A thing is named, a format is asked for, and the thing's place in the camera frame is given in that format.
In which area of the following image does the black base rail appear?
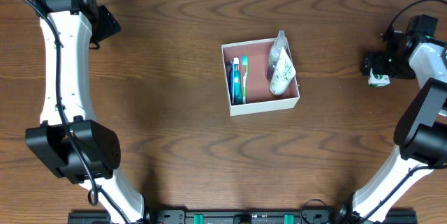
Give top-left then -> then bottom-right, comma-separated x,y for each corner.
67,207 -> 418,224

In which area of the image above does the teal toothpaste tube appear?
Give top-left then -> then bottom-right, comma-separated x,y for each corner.
233,57 -> 242,105

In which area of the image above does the white leaf-print lotion tube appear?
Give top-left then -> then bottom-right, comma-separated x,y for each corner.
270,48 -> 296,96

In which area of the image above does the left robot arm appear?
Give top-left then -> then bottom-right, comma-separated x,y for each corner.
25,0 -> 145,223

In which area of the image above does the white box pink interior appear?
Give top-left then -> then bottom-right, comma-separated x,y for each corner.
221,38 -> 300,117

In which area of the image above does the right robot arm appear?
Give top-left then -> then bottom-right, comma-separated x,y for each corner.
335,15 -> 446,223

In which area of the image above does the blue disposable razor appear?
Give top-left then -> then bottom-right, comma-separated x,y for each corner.
227,60 -> 233,105

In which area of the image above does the clear pump soap bottle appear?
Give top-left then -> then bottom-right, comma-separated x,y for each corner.
266,30 -> 288,82

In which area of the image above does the green white toothbrush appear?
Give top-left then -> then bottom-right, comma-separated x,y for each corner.
242,55 -> 249,104

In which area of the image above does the green soap bar pack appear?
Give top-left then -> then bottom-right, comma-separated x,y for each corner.
368,68 -> 390,87

